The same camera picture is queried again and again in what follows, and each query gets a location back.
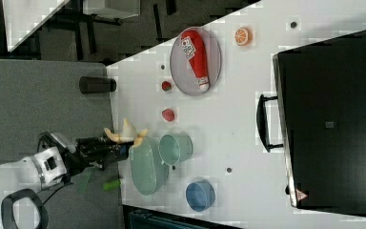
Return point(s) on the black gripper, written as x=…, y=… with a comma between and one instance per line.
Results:
x=99, y=152

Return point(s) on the peeled toy banana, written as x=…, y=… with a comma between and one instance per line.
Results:
x=128, y=134

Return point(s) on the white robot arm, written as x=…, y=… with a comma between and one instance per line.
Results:
x=21, y=181

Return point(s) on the teal green mug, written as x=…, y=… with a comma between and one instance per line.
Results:
x=175, y=148

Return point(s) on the teal oval bowl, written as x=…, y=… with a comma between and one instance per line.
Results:
x=149, y=173

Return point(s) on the green marker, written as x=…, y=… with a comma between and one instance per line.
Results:
x=110, y=185

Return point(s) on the red strawberry toy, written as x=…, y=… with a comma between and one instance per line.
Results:
x=168, y=115

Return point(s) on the dark blue crate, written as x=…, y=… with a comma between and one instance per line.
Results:
x=144, y=219

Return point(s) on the black cylinder upper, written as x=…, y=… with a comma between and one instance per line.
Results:
x=96, y=85

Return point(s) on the small strawberry toy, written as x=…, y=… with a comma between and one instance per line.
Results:
x=166, y=86

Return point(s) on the blue cup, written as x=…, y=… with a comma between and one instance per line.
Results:
x=200, y=195

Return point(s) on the grey round plate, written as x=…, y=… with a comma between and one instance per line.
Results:
x=183, y=75

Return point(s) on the red ketchup bottle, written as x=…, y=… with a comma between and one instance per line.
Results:
x=194, y=49

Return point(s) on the white background table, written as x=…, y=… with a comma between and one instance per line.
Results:
x=23, y=17

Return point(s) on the orange slice toy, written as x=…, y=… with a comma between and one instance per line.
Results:
x=243, y=37

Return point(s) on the black toaster oven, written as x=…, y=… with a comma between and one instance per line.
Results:
x=321, y=97

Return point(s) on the grey camera on wrist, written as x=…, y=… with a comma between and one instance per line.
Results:
x=61, y=142

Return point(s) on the black oven door handle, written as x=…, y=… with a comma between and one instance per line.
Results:
x=262, y=123

